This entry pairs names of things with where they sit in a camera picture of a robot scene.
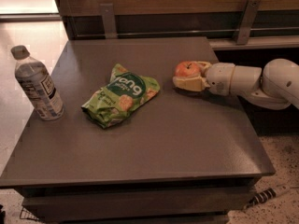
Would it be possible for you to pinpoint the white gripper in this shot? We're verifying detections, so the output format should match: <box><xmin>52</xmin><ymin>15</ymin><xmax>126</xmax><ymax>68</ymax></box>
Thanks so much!
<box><xmin>173</xmin><ymin>62</ymin><xmax>235</xmax><ymax>96</ymax></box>

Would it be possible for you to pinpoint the red apple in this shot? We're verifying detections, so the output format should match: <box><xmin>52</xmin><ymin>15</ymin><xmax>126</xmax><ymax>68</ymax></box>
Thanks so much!
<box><xmin>175</xmin><ymin>61</ymin><xmax>201</xmax><ymax>77</ymax></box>

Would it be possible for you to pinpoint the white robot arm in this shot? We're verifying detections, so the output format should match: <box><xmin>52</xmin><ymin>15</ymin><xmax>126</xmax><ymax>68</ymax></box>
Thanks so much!
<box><xmin>173</xmin><ymin>59</ymin><xmax>299</xmax><ymax>110</ymax></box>

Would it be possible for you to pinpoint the green snack bag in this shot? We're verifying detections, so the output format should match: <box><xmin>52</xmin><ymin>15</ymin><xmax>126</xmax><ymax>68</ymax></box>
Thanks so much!
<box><xmin>81</xmin><ymin>63</ymin><xmax>160</xmax><ymax>129</ymax></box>

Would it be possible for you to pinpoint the clear plastic water bottle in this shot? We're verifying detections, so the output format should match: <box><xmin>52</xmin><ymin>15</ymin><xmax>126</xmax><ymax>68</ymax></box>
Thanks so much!
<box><xmin>10</xmin><ymin>45</ymin><xmax>64</xmax><ymax>120</ymax></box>

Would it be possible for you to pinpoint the grey table drawer unit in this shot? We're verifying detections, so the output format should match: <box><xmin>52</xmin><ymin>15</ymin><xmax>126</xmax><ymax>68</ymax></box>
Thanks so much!
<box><xmin>13</xmin><ymin>175</ymin><xmax>263</xmax><ymax>224</ymax></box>

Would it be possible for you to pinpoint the right metal bracket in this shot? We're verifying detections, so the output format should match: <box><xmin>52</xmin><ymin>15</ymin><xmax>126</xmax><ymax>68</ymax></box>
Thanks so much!
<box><xmin>234</xmin><ymin>0</ymin><xmax>262</xmax><ymax>45</ymax></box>

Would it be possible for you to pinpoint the metal bracket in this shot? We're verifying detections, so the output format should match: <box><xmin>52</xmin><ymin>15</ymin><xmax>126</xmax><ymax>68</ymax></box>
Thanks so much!
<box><xmin>234</xmin><ymin>0</ymin><xmax>262</xmax><ymax>45</ymax></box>
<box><xmin>100</xmin><ymin>3</ymin><xmax>118</xmax><ymax>39</ymax></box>

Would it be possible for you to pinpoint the metal rail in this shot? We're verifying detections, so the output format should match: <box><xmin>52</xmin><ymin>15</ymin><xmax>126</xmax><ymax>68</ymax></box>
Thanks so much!
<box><xmin>74</xmin><ymin>25</ymin><xmax>299</xmax><ymax>39</ymax></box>

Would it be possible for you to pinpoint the left metal bracket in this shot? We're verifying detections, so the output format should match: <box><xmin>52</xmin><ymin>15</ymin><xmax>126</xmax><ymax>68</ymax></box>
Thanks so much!
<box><xmin>100</xmin><ymin>3</ymin><xmax>118</xmax><ymax>39</ymax></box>

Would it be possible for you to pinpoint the black white striped cable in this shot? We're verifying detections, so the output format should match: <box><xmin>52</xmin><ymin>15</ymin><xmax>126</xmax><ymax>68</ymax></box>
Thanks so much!
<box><xmin>243</xmin><ymin>184</ymin><xmax>292</xmax><ymax>210</ymax></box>

